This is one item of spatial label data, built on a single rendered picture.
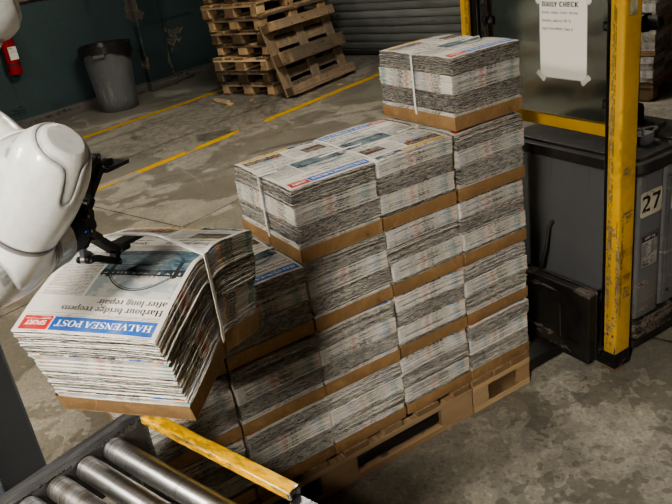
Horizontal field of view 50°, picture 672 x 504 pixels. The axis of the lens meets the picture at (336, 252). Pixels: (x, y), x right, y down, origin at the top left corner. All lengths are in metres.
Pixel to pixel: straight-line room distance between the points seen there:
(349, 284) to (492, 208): 0.59
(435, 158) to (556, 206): 0.92
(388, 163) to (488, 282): 0.64
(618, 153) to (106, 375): 1.82
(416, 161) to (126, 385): 1.19
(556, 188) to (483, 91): 0.81
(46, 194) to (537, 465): 1.94
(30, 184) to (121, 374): 0.47
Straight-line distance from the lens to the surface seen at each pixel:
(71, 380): 1.44
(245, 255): 1.50
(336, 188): 2.06
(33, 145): 0.99
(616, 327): 2.87
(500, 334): 2.70
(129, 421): 1.65
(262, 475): 1.38
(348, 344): 2.25
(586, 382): 2.94
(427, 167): 2.24
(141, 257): 1.40
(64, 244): 1.18
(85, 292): 1.37
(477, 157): 2.36
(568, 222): 3.04
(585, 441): 2.67
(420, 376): 2.50
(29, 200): 1.01
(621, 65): 2.51
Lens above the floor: 1.71
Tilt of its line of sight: 25 degrees down
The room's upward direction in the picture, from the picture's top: 8 degrees counter-clockwise
